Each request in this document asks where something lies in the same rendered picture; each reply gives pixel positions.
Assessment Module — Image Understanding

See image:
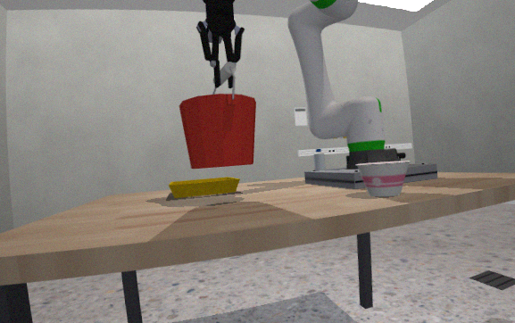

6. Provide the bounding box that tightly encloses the yellow square tray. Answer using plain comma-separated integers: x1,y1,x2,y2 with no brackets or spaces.
169,177,240,198

